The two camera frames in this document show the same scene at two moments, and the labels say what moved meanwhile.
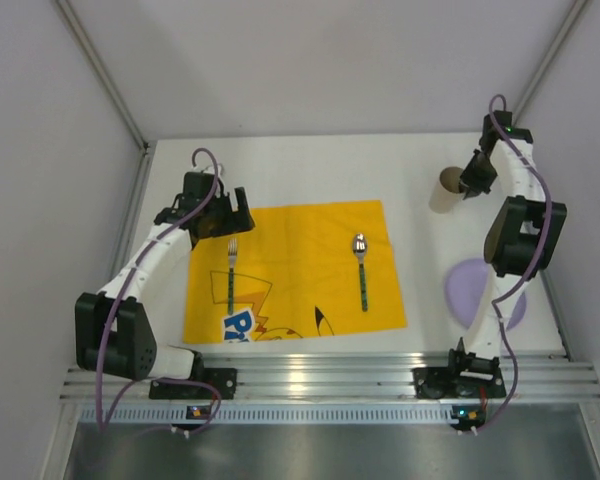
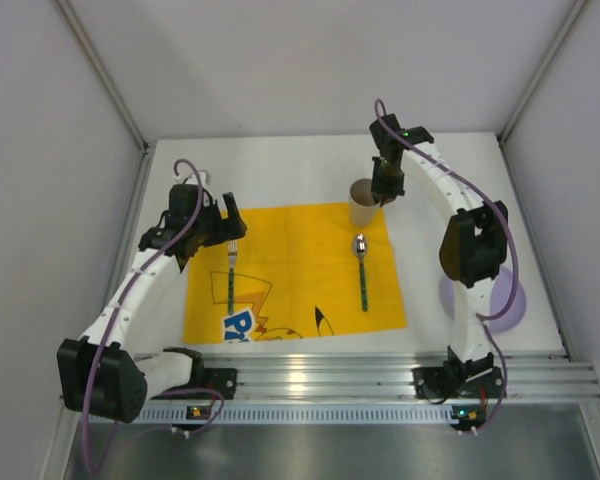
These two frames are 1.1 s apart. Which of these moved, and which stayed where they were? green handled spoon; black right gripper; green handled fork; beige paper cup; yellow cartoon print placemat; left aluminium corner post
Moved: beige paper cup; black right gripper
Stayed: left aluminium corner post; green handled spoon; green handled fork; yellow cartoon print placemat
